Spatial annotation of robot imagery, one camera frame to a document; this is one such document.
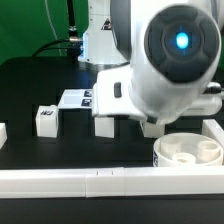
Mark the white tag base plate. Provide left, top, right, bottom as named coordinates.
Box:
left=58, top=89, right=92, bottom=109

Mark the white front fence rail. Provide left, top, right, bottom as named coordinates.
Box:
left=0, top=166, right=224, bottom=198

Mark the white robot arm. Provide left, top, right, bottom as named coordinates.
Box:
left=92, top=0, right=224, bottom=125

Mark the black base cable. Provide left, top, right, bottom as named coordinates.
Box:
left=31, top=0, right=84, bottom=58

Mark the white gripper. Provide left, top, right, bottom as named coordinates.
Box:
left=92, top=65, right=154, bottom=121

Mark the white round stool seat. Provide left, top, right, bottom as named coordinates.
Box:
left=153, top=133, right=223, bottom=167

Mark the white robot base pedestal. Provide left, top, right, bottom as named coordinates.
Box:
left=78, top=0, right=127, bottom=65

